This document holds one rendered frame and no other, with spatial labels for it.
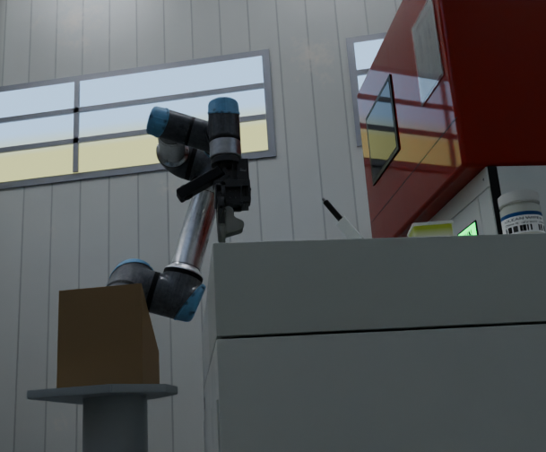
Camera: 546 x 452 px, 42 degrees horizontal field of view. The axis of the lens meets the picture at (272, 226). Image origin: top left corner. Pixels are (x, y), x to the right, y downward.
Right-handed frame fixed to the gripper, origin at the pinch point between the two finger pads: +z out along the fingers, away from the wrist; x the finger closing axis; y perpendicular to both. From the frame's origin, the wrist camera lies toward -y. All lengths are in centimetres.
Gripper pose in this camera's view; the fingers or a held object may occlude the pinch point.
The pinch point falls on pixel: (220, 242)
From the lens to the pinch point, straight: 163.2
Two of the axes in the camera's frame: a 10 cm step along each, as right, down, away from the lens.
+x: -1.1, 3.0, 9.5
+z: 0.6, 9.5, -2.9
